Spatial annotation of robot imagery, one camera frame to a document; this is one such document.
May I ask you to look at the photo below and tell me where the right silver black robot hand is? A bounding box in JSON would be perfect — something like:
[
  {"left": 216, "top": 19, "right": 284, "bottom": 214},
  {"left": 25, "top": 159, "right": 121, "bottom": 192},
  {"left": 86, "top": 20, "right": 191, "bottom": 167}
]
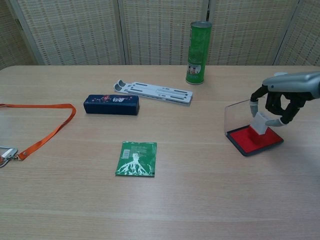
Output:
[{"left": 249, "top": 71, "right": 320, "bottom": 128}]

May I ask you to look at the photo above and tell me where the small red stamp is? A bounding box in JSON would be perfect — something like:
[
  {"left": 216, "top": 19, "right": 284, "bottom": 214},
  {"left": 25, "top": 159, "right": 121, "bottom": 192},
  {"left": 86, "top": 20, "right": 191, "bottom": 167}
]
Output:
[{"left": 249, "top": 112, "right": 270, "bottom": 136}]

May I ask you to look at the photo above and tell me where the woven bamboo screen panel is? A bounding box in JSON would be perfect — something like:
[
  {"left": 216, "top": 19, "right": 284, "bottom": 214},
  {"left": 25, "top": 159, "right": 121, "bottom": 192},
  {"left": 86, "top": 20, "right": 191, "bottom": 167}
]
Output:
[
  {"left": 0, "top": 0, "right": 34, "bottom": 71},
  {"left": 117, "top": 0, "right": 212, "bottom": 66},
  {"left": 273, "top": 0, "right": 320, "bottom": 67},
  {"left": 206, "top": 0, "right": 301, "bottom": 67},
  {"left": 6, "top": 0, "right": 127, "bottom": 66}
]

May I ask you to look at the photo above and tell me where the red ink pad clear lid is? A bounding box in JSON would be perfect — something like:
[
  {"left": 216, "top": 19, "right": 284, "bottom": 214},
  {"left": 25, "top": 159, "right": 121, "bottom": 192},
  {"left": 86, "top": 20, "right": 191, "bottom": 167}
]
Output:
[{"left": 224, "top": 99, "right": 285, "bottom": 158}]

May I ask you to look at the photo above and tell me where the green cylindrical chip can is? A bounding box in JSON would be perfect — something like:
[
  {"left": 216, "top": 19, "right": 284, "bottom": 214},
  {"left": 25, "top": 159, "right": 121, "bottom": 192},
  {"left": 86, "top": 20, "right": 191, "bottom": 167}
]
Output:
[{"left": 185, "top": 20, "right": 214, "bottom": 86}]

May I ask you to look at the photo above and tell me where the white folding laptop stand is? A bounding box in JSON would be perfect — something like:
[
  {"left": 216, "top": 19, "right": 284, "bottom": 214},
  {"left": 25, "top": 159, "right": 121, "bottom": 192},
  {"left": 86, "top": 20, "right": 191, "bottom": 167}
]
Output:
[{"left": 113, "top": 79, "right": 194, "bottom": 107}]

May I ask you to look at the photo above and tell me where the green foil packet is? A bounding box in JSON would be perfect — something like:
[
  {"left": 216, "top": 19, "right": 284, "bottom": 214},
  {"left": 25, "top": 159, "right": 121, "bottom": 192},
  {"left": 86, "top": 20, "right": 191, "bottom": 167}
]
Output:
[{"left": 114, "top": 140, "right": 158, "bottom": 178}]

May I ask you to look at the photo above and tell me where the dark blue floral pencil case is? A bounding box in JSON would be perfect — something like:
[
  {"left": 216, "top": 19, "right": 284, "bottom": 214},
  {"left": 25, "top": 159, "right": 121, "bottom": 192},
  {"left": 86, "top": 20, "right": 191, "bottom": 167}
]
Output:
[{"left": 82, "top": 93, "right": 141, "bottom": 117}]

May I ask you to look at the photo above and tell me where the clear badge holder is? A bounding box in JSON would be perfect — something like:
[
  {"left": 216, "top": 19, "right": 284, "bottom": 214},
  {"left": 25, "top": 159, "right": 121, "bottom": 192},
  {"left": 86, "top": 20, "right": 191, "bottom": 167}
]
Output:
[{"left": 0, "top": 146, "right": 19, "bottom": 169}]

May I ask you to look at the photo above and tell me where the orange lanyard strap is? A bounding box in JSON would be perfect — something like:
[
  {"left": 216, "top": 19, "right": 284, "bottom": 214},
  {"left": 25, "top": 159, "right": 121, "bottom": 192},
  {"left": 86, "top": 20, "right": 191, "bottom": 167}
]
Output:
[{"left": 0, "top": 102, "right": 77, "bottom": 162}]

